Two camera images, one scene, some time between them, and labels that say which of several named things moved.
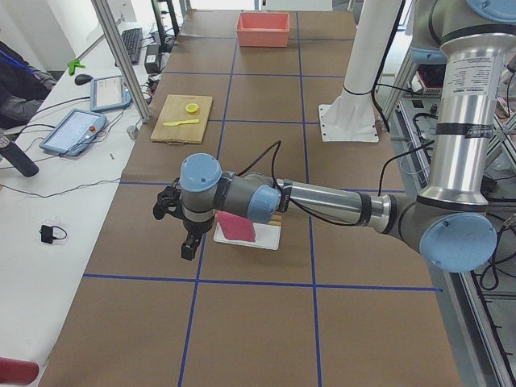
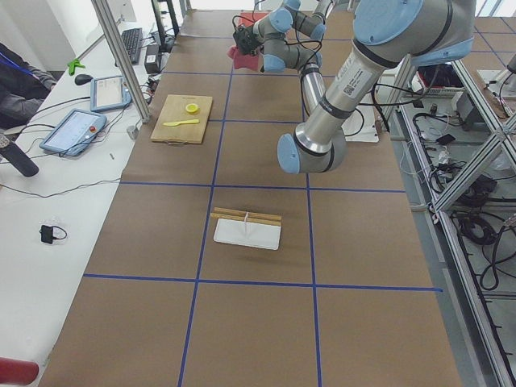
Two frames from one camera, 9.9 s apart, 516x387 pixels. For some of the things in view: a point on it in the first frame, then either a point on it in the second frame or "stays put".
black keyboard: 133,37 stays put
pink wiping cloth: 236,227 to 248,61
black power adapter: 151,58 stays put
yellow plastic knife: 176,123 stays put
